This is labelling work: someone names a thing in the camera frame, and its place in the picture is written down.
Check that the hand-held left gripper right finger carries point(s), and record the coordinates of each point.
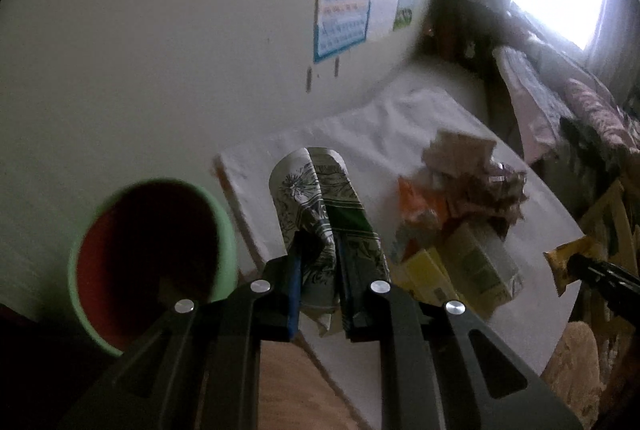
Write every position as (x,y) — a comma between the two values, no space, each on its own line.
(346,292)

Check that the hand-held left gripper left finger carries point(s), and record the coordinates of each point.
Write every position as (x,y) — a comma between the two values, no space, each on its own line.
(293,292)

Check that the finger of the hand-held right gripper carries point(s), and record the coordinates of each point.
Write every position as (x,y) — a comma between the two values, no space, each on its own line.
(602,277)

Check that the yellow snack wrapper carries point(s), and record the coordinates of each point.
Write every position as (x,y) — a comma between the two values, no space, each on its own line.
(562,266)

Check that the floral print paper wrapper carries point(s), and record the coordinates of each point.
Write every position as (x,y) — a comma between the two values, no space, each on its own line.
(310,195)

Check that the green bucket with red inside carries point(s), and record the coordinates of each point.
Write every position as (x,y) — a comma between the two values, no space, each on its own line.
(125,255)

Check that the yellow wooden chair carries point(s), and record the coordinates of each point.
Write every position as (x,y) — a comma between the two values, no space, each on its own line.
(617,205)

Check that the yellow carton box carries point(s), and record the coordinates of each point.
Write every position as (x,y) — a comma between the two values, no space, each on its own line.
(425,275)

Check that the tan woven cushion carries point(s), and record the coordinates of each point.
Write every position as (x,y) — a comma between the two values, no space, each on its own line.
(575,370)

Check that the orange plastic wrapper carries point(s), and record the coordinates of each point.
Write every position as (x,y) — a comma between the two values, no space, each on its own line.
(420,205)

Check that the white table cloth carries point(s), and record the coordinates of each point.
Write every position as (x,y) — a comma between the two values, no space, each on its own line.
(380,130)

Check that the pink floral blanket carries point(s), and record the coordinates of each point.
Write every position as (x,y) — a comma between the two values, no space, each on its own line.
(600,110)

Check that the crumpled brown paper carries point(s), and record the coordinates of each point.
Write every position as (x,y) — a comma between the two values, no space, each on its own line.
(465,170)

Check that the white patterned blanket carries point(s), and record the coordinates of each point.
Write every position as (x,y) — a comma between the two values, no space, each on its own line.
(530,95)

